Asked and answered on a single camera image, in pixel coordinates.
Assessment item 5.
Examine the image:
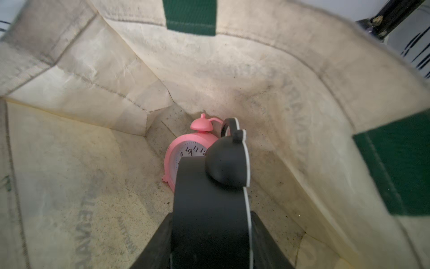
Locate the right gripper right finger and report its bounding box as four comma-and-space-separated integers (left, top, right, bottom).
251, 211, 294, 269

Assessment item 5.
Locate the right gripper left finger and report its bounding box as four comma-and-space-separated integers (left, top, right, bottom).
130, 213, 172, 269

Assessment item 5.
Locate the black purple face clock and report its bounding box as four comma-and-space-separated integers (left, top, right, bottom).
170, 118, 254, 269

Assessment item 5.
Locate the pink twin bell clock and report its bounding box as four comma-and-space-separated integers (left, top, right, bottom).
162, 113, 223, 192

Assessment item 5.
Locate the cream canvas tote bag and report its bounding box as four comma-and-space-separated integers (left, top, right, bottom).
1, 1, 430, 269

